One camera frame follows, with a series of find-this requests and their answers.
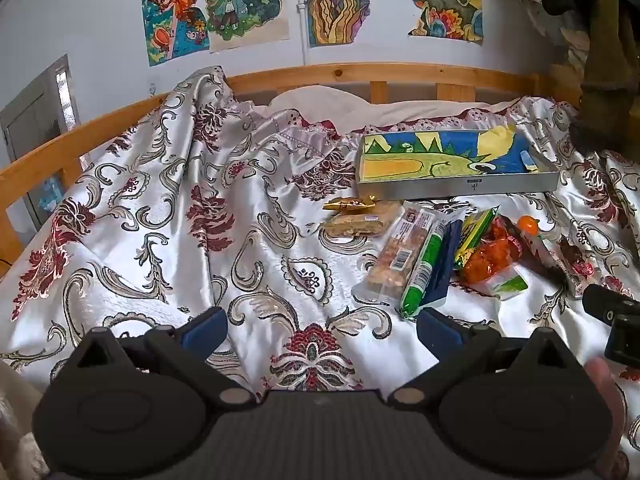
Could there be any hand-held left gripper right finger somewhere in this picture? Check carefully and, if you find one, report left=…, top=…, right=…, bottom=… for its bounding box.
left=390, top=306, right=581, bottom=407

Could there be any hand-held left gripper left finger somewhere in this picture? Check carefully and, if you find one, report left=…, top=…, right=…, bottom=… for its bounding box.
left=60, top=306, right=256, bottom=407

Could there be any dark blue snack packet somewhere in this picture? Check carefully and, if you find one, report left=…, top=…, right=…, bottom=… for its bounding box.
left=420, top=220, right=466, bottom=308

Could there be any green tube snack packet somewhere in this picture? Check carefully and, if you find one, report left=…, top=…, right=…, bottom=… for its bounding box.
left=400, top=220, right=463, bottom=318

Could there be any long clear peanut bar packet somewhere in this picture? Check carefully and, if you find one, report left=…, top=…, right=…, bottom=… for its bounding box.
left=352, top=201, right=451, bottom=306

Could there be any clear orange jelly packet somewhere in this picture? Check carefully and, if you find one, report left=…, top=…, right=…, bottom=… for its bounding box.
left=460, top=215, right=530, bottom=301

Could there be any yellow green snack packet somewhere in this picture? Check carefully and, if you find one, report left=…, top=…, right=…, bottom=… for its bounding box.
left=454, top=206, right=502, bottom=268

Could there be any metal tray with coloured drawing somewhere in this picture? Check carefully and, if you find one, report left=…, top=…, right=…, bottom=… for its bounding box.
left=356, top=129, right=560, bottom=201

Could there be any gold snack packet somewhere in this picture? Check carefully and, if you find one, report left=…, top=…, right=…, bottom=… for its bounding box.
left=322, top=196, right=376, bottom=212

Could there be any person's right hand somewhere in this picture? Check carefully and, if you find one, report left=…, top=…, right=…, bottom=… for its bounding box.
left=585, top=359, right=627, bottom=461

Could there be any clear rice crisp packet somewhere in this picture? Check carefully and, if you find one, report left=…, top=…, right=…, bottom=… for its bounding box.
left=320, top=201, right=403, bottom=238

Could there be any floral satin blanket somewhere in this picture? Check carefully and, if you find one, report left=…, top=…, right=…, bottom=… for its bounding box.
left=0, top=66, right=640, bottom=411

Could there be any beige fuzzy cloth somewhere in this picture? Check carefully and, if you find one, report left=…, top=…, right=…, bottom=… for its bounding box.
left=0, top=360, right=48, bottom=480

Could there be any white pillow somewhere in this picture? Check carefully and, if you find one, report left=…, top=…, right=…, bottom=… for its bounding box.
left=252, top=86, right=516, bottom=121

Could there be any grey door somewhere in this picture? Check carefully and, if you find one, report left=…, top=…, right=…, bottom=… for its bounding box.
left=0, top=54, right=83, bottom=228

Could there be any wooden bed frame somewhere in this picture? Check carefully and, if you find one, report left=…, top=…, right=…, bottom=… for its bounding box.
left=0, top=62, right=583, bottom=281

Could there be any orange-haired girl wall poster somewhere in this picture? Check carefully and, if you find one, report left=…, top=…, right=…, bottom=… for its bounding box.
left=141, top=0, right=211, bottom=67

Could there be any white wall pipe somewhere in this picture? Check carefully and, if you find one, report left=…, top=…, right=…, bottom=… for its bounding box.
left=298, top=0, right=309, bottom=67

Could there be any blond child wall poster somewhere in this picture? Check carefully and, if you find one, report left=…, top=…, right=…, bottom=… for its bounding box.
left=202, top=0, right=291, bottom=53

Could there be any landscape wall poster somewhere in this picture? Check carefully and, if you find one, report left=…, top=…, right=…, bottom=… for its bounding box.
left=395, top=0, right=486, bottom=46

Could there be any wavy seaweed wall poster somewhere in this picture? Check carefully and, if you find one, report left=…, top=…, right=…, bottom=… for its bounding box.
left=305, top=0, right=398, bottom=48

